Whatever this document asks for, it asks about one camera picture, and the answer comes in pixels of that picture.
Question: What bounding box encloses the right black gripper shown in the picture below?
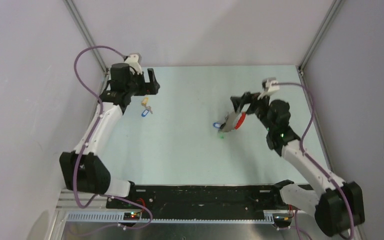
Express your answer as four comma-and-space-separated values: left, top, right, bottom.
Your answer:
230, 90, 274, 132

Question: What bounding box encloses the yellow key tag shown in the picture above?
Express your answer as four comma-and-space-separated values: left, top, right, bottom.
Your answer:
141, 97, 149, 107

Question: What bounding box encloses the steel key holder red handle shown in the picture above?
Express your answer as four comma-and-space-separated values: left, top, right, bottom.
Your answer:
218, 111, 247, 133

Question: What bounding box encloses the blue key tag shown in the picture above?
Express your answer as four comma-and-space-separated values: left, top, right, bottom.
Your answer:
213, 122, 222, 129
141, 109, 150, 117

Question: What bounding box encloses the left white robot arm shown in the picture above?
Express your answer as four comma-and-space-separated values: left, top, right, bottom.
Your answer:
59, 63, 160, 208

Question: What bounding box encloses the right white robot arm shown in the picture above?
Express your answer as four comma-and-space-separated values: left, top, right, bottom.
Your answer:
230, 92, 366, 237

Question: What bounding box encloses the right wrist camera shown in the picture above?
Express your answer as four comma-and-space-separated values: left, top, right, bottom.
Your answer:
257, 77, 280, 100

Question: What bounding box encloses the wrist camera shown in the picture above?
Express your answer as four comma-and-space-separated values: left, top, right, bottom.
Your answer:
124, 53, 143, 75
257, 77, 280, 100

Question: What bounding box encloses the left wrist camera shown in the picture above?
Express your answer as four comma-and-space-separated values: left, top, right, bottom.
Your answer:
124, 53, 143, 75

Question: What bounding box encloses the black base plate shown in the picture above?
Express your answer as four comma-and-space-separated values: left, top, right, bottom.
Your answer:
105, 184, 286, 221

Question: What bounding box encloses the left aluminium corner post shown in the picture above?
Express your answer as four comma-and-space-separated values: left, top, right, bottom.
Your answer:
62, 0, 108, 76

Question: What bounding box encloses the aluminium corner post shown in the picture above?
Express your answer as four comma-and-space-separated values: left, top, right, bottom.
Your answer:
62, 0, 108, 76
297, 0, 345, 77

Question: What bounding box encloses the grey cable duct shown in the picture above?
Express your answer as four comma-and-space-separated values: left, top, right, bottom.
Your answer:
66, 211, 274, 224

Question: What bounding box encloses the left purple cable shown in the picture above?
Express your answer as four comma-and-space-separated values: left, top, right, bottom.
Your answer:
72, 45, 154, 231

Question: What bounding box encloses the purple cable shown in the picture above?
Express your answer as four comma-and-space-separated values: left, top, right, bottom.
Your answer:
274, 82, 356, 240
72, 45, 154, 231

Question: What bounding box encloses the right aluminium corner post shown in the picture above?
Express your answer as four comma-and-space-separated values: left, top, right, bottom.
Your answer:
297, 0, 345, 77

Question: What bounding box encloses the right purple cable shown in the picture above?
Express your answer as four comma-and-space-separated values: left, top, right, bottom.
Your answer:
274, 82, 356, 240

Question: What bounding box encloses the aluminium frame rail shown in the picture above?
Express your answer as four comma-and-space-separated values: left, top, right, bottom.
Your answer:
56, 188, 111, 212

